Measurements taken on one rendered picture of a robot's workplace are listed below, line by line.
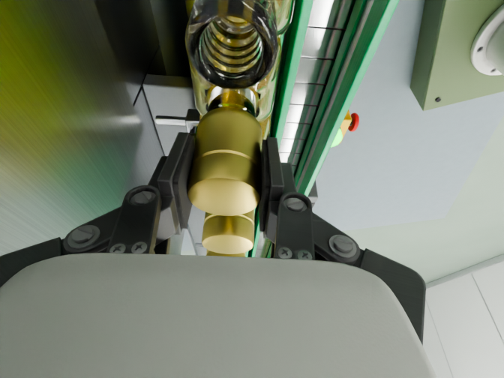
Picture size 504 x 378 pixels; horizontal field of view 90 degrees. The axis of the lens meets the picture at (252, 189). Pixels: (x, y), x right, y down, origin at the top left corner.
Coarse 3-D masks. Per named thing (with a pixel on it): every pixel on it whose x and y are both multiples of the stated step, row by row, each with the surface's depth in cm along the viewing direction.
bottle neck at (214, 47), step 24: (216, 0) 7; (240, 0) 7; (264, 0) 8; (192, 24) 7; (216, 24) 10; (240, 24) 11; (264, 24) 7; (192, 48) 8; (216, 48) 9; (240, 48) 10; (264, 48) 8; (216, 72) 9; (240, 72) 9; (264, 72) 9
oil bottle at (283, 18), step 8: (192, 0) 11; (280, 0) 11; (288, 0) 11; (280, 8) 12; (288, 8) 12; (232, 16) 11; (280, 16) 12; (288, 16) 12; (280, 24) 12; (288, 24) 13; (280, 32) 13
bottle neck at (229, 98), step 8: (216, 88) 14; (248, 88) 14; (216, 96) 14; (224, 96) 14; (232, 96) 14; (240, 96) 14; (248, 96) 14; (208, 104) 14; (216, 104) 13; (224, 104) 13; (232, 104) 13; (240, 104) 13; (248, 104) 14; (256, 104) 15
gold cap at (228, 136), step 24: (216, 120) 12; (240, 120) 12; (216, 144) 11; (240, 144) 11; (192, 168) 12; (216, 168) 10; (240, 168) 11; (192, 192) 11; (216, 192) 11; (240, 192) 11
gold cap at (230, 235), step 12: (216, 216) 16; (228, 216) 16; (240, 216) 16; (252, 216) 17; (204, 228) 16; (216, 228) 15; (228, 228) 15; (240, 228) 15; (252, 228) 16; (204, 240) 16; (216, 240) 16; (228, 240) 15; (240, 240) 15; (252, 240) 16; (216, 252) 17; (228, 252) 17; (240, 252) 17
